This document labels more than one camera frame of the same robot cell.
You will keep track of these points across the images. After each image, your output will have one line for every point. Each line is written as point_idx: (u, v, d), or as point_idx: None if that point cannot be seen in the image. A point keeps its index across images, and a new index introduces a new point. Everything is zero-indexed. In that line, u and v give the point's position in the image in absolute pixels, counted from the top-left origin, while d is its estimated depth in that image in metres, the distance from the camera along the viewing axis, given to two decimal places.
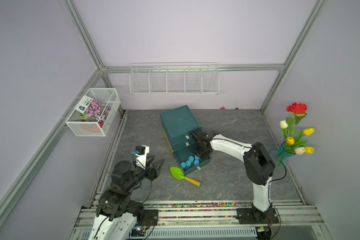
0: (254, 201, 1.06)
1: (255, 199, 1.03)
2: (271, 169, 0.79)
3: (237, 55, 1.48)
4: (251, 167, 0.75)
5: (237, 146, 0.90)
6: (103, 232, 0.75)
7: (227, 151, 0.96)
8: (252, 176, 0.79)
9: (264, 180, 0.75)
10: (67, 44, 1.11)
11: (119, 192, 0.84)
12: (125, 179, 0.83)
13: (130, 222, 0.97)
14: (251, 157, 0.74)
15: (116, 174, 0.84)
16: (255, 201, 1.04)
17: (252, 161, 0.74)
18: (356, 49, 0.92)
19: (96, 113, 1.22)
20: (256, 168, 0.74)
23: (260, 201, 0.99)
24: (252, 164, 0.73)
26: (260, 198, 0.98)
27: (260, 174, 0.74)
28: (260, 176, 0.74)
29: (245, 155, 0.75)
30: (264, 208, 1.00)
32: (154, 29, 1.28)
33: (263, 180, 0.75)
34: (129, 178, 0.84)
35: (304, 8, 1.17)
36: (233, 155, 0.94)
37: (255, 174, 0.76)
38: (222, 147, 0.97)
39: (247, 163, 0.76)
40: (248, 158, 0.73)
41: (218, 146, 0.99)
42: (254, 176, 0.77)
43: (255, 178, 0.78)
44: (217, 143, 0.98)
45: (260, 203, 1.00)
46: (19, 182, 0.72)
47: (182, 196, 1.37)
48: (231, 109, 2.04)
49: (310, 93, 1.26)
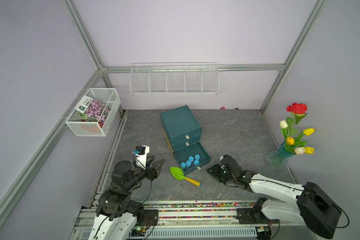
0: (263, 206, 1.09)
1: (267, 208, 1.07)
2: (337, 215, 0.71)
3: (237, 55, 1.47)
4: (311, 215, 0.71)
5: (285, 189, 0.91)
6: (103, 232, 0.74)
7: (271, 193, 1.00)
8: (316, 227, 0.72)
9: (333, 232, 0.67)
10: (67, 44, 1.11)
11: (120, 192, 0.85)
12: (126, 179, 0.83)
13: (131, 221, 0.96)
14: (307, 204, 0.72)
15: (117, 174, 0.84)
16: (265, 207, 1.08)
17: (310, 207, 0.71)
18: (356, 49, 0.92)
19: (96, 113, 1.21)
20: (317, 216, 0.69)
23: (273, 214, 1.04)
24: (312, 211, 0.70)
26: (276, 214, 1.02)
27: (324, 224, 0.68)
28: (324, 226, 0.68)
29: (299, 201, 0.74)
30: (269, 217, 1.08)
32: (154, 30, 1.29)
33: (332, 232, 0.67)
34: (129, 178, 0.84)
35: (304, 8, 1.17)
36: (280, 196, 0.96)
37: (318, 224, 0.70)
38: (264, 189, 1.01)
39: (305, 211, 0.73)
40: (304, 205, 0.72)
41: (260, 189, 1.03)
42: (318, 226, 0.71)
43: (321, 229, 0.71)
44: (257, 185, 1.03)
45: (271, 214, 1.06)
46: (19, 182, 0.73)
47: (182, 196, 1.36)
48: (231, 109, 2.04)
49: (310, 93, 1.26)
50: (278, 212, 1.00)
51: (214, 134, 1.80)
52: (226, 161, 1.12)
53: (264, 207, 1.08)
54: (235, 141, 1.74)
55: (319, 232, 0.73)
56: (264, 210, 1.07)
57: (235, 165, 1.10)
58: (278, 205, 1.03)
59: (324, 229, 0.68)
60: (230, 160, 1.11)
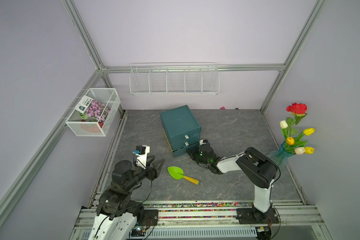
0: (254, 202, 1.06)
1: (255, 200, 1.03)
2: (271, 167, 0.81)
3: (237, 55, 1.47)
4: (247, 169, 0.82)
5: (232, 157, 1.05)
6: (103, 231, 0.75)
7: (229, 167, 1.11)
8: (255, 180, 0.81)
9: (264, 180, 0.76)
10: (67, 44, 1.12)
11: (120, 191, 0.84)
12: (126, 179, 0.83)
13: (131, 221, 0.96)
14: (242, 161, 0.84)
15: (117, 173, 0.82)
16: (255, 202, 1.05)
17: (243, 161, 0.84)
18: (356, 49, 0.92)
19: (96, 113, 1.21)
20: (249, 168, 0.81)
23: (261, 203, 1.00)
24: (245, 165, 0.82)
26: (262, 201, 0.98)
27: (257, 175, 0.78)
28: (256, 175, 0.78)
29: (238, 160, 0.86)
30: (264, 210, 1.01)
32: (154, 30, 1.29)
33: (264, 181, 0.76)
34: (129, 178, 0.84)
35: (304, 8, 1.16)
36: (235, 167, 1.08)
37: (253, 176, 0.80)
38: (225, 165, 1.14)
39: (243, 167, 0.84)
40: (240, 161, 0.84)
41: (223, 166, 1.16)
42: (256, 179, 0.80)
43: (259, 182, 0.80)
44: (221, 164, 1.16)
45: (262, 206, 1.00)
46: (19, 182, 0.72)
47: (182, 196, 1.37)
48: (231, 109, 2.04)
49: (309, 93, 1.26)
50: (257, 197, 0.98)
51: (214, 134, 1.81)
52: (203, 148, 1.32)
53: (254, 202, 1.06)
54: (235, 141, 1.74)
55: (261, 186, 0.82)
56: (256, 205, 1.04)
57: (212, 152, 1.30)
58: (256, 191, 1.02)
59: (259, 179, 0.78)
60: (207, 148, 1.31)
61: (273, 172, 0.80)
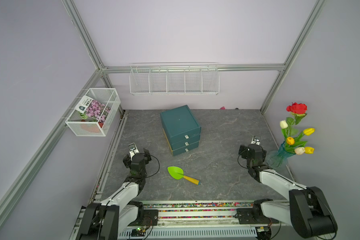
0: (263, 203, 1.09)
1: (267, 205, 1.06)
2: (327, 223, 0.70)
3: (237, 55, 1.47)
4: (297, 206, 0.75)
5: (286, 182, 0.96)
6: (131, 185, 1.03)
7: (274, 185, 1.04)
8: (297, 221, 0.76)
9: (309, 228, 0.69)
10: (67, 45, 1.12)
11: (137, 176, 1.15)
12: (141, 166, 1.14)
13: (133, 210, 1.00)
14: (298, 196, 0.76)
15: (135, 162, 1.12)
16: (264, 204, 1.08)
17: (299, 200, 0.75)
18: (355, 49, 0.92)
19: (96, 113, 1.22)
20: (301, 209, 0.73)
23: (270, 211, 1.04)
24: (299, 202, 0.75)
26: (273, 212, 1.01)
27: (304, 219, 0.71)
28: (304, 219, 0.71)
29: (291, 191, 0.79)
30: (265, 213, 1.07)
32: (154, 30, 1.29)
33: (308, 229, 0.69)
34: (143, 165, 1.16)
35: (305, 8, 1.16)
36: (281, 191, 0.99)
37: (301, 218, 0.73)
38: (270, 181, 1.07)
39: (294, 202, 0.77)
40: (294, 194, 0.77)
41: (267, 180, 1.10)
42: (299, 220, 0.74)
43: (301, 226, 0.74)
44: (266, 175, 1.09)
45: (268, 212, 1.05)
46: (19, 182, 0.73)
47: (182, 196, 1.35)
48: (231, 109, 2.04)
49: (309, 93, 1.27)
50: (276, 209, 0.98)
51: (214, 134, 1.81)
52: (252, 146, 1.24)
53: (264, 203, 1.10)
54: (235, 141, 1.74)
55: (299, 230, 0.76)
56: (262, 205, 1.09)
57: (259, 154, 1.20)
58: (278, 204, 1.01)
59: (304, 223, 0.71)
60: (256, 147, 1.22)
61: (325, 229, 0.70)
